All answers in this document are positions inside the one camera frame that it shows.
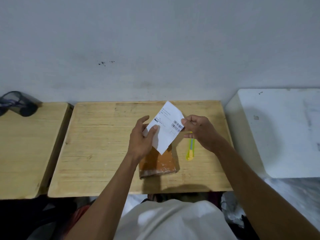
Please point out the person's left hand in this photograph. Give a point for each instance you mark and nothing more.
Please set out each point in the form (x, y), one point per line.
(138, 142)

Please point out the person's right hand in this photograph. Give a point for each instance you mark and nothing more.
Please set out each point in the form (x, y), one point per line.
(202, 132)

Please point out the person's right thumb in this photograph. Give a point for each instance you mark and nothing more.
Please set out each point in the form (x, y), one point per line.
(186, 125)

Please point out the person's left thumb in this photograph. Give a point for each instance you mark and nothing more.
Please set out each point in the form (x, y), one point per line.
(153, 133)

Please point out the white paper shipping label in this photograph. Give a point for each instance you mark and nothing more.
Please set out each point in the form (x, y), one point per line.
(167, 133)

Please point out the person's left forearm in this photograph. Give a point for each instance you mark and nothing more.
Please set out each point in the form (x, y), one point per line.
(107, 199)

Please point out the person's right forearm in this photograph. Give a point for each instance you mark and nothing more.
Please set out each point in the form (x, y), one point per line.
(257, 197)

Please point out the yellow utility knife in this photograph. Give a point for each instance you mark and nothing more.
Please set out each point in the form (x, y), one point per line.
(191, 149)

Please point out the brown taped parcel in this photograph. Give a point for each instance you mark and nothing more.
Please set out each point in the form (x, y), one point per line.
(158, 163)

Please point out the person's white shirt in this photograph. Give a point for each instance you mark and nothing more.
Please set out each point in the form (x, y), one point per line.
(172, 221)

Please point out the crumpled white plastic bag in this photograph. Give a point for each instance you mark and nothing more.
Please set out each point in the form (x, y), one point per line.
(232, 209)

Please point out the red cloth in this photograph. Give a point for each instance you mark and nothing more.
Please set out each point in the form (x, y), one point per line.
(75, 218)

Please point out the dark transparent plastic container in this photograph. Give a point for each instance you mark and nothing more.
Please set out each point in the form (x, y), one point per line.
(18, 103)

